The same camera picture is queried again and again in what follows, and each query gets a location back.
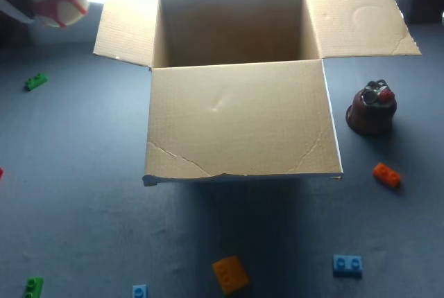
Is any orange two-stud toy brick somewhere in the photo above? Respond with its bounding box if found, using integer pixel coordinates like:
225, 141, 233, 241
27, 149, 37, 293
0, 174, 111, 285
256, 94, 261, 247
371, 161, 402, 188

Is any light blue toy brick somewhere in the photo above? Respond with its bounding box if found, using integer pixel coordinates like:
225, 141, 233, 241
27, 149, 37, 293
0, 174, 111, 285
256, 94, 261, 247
131, 283, 149, 298
332, 254, 364, 278

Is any grey table cloth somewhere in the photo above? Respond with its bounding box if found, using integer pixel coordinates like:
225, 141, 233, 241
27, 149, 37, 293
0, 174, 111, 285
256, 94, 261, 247
0, 0, 444, 298

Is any white-sided cardboard box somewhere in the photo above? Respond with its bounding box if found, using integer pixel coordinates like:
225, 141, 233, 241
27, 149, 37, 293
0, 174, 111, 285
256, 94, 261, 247
92, 0, 422, 188

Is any green toy brick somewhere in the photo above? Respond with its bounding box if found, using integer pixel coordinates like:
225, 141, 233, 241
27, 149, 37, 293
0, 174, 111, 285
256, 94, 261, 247
23, 72, 49, 92
23, 277, 45, 298

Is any amber four-stud toy brick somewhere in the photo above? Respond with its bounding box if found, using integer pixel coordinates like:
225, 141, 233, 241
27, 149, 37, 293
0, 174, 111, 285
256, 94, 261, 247
211, 255, 250, 295

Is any brown chocolate cupcake toy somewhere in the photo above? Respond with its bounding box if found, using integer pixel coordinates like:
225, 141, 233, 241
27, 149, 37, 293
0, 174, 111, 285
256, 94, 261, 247
345, 78, 398, 136

